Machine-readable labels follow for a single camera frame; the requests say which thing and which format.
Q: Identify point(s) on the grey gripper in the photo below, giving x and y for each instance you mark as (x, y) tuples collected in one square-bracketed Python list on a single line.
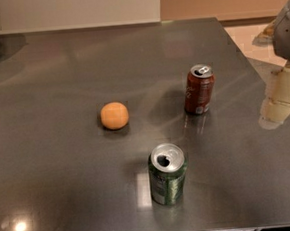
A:
[(287, 32)]

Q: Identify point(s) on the red coke can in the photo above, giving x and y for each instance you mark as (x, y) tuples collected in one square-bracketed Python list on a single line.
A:
[(200, 82)]

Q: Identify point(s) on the green soda can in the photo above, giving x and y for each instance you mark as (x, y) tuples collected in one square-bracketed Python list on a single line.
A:
[(167, 166)]

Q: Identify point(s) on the orange fruit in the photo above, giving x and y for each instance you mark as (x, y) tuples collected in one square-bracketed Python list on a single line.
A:
[(114, 116)]

